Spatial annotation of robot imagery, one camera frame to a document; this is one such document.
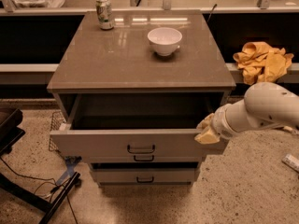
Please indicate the grey bottom drawer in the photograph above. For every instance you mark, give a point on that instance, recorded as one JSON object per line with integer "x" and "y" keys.
{"x": 151, "y": 176}

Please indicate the white box on floor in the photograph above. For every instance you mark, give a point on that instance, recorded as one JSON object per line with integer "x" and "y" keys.
{"x": 292, "y": 162}

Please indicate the grey top drawer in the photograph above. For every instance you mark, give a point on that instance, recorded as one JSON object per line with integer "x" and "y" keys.
{"x": 112, "y": 125}

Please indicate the grey middle drawer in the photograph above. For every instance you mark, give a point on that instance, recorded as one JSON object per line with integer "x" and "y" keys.
{"x": 141, "y": 158}

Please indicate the green white soda can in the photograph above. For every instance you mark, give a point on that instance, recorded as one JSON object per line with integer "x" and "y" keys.
{"x": 104, "y": 14}

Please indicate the blue tape strip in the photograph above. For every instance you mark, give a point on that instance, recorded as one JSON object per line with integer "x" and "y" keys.
{"x": 70, "y": 163}

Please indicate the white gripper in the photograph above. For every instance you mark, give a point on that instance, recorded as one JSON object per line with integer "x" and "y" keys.
{"x": 219, "y": 122}

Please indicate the crumpled yellow cloth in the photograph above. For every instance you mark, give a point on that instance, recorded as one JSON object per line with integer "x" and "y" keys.
{"x": 259, "y": 62}

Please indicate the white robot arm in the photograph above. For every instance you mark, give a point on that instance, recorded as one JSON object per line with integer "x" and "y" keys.
{"x": 264, "y": 106}

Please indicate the black metal stand base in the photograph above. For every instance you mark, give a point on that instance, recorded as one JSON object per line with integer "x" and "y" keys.
{"x": 32, "y": 166}

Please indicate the grey drawer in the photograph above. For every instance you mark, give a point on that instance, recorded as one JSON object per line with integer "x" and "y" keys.
{"x": 141, "y": 158}
{"x": 151, "y": 176}
{"x": 112, "y": 125}

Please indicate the grey drawer cabinet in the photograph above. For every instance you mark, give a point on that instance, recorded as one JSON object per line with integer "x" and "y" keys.
{"x": 121, "y": 60}

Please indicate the white ceramic bowl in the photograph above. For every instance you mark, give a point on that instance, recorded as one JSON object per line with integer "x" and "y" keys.
{"x": 164, "y": 40}

